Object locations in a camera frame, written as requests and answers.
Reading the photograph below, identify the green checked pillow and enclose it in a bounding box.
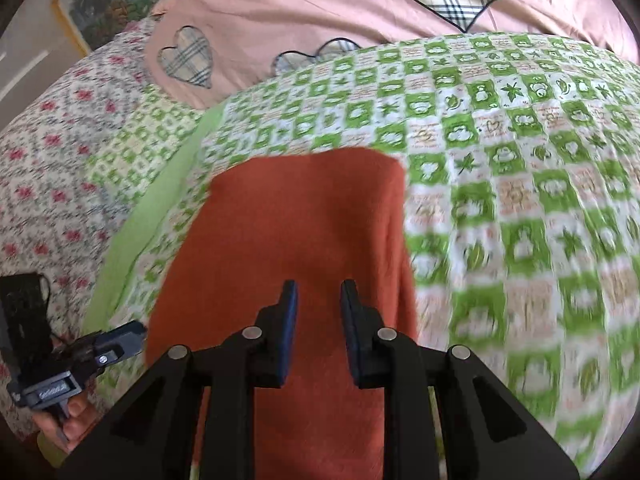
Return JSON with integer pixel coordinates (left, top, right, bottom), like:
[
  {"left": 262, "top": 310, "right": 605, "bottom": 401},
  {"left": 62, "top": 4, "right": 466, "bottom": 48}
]
[{"left": 85, "top": 85, "right": 203, "bottom": 201}]

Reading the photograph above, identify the person's left hand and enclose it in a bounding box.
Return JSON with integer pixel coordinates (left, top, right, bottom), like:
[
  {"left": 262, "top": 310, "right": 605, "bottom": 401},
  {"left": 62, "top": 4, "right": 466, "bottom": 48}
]
[{"left": 37, "top": 392, "right": 103, "bottom": 456}]

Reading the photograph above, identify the orange knitted sweater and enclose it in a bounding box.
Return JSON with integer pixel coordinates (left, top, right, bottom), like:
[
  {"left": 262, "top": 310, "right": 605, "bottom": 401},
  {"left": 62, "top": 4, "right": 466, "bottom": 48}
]
[{"left": 145, "top": 149, "right": 421, "bottom": 480}]

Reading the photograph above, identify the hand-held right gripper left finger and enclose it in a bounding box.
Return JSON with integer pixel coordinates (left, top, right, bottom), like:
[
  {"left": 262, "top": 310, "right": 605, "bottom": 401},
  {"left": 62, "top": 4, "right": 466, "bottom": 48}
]
[{"left": 57, "top": 280, "right": 301, "bottom": 480}]

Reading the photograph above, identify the framed landscape painting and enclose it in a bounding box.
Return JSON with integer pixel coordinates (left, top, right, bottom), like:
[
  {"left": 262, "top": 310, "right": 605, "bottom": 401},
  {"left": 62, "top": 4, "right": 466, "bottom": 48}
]
[{"left": 50, "top": 0, "right": 216, "bottom": 56}]

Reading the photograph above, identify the pink quilt with plaid hearts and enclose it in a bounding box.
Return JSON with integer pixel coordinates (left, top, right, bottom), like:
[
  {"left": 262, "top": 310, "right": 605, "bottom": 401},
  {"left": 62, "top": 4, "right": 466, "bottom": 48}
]
[{"left": 145, "top": 0, "right": 640, "bottom": 111}]

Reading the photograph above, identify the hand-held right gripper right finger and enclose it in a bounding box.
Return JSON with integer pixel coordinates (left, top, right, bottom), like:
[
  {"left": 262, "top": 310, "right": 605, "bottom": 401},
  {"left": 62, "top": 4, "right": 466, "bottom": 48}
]
[{"left": 340, "top": 280, "right": 581, "bottom": 480}]

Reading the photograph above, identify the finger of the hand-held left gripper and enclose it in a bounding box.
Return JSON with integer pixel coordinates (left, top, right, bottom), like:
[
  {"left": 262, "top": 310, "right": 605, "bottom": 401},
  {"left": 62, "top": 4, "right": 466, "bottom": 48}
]
[{"left": 92, "top": 321, "right": 148, "bottom": 366}]

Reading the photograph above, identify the floral bed sheet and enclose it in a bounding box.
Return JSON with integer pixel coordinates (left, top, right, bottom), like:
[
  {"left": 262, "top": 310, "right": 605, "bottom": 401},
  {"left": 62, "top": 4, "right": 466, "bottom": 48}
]
[{"left": 0, "top": 17, "right": 166, "bottom": 441}]

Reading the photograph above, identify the green checked blanket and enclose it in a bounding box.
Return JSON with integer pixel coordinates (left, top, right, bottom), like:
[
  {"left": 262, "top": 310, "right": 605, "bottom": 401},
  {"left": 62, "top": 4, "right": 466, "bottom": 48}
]
[{"left": 82, "top": 34, "right": 640, "bottom": 480}]

